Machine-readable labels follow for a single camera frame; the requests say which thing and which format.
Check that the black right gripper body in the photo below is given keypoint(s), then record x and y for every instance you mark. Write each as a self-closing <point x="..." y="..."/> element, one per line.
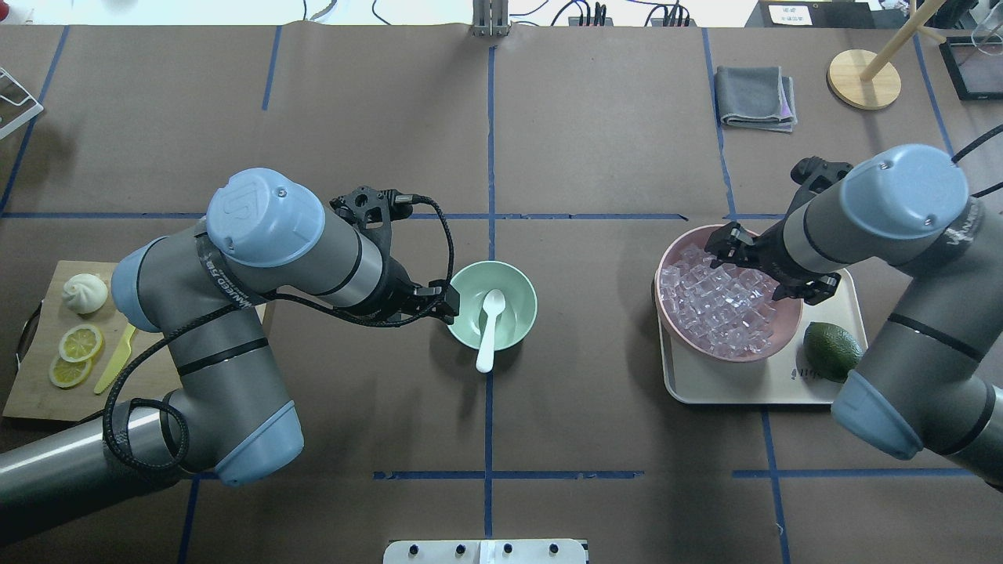
<point x="769" y="254"/>

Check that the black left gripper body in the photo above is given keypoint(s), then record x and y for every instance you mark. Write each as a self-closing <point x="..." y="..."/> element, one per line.
<point x="394" y="291"/>

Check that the white plastic spoon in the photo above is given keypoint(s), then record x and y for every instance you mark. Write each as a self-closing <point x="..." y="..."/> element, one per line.
<point x="493" y="305"/>

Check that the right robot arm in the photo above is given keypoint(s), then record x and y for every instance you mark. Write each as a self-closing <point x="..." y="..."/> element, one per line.
<point x="916" y="387"/>

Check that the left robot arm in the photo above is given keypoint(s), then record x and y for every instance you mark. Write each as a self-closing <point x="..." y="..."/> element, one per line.
<point x="209" y="395"/>

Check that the clear ice cubes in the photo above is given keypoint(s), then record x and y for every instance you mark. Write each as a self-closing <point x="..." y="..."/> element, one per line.
<point x="726" y="311"/>

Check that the pink bowl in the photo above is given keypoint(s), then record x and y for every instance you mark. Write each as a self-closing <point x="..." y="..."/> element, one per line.
<point x="789" y="310"/>

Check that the mint green bowl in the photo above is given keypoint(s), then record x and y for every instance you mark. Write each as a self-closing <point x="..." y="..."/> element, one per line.
<point x="521" y="305"/>

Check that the green lime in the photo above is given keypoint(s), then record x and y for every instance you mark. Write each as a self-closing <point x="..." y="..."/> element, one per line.
<point x="831" y="351"/>

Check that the beige plastic tray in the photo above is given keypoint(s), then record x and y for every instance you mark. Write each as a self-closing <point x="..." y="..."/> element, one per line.
<point x="784" y="379"/>

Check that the folded grey cloth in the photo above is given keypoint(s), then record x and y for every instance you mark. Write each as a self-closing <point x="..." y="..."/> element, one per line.
<point x="755" y="97"/>

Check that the wooden mug tree stand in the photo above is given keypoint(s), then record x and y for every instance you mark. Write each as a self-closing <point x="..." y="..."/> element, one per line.
<point x="868" y="80"/>

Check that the mirror tray glass rack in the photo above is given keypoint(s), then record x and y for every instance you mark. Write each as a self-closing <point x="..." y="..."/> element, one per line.
<point x="974" y="66"/>

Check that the yellow plastic knife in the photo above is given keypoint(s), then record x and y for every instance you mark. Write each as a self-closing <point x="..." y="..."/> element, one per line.
<point x="119" y="358"/>

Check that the wooden cutting board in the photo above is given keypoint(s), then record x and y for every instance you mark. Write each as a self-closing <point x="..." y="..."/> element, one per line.
<point x="35" y="397"/>

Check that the upper lemon slice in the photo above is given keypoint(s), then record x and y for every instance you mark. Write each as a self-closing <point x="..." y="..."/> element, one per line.
<point x="80" y="343"/>

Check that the lemon slice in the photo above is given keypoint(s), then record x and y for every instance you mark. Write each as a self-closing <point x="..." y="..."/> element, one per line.
<point x="80" y="343"/>
<point x="66" y="375"/>

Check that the lower lemon slice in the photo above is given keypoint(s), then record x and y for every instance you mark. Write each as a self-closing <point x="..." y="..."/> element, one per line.
<point x="66" y="375"/>

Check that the aluminium frame post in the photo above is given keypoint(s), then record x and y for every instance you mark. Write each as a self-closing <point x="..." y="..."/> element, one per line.
<point x="490" y="18"/>

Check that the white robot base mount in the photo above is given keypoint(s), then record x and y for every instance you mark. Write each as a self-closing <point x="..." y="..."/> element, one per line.
<point x="525" y="550"/>

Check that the white wire cup rack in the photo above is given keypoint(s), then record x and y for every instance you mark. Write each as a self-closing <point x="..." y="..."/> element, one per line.
<point x="18" y="106"/>

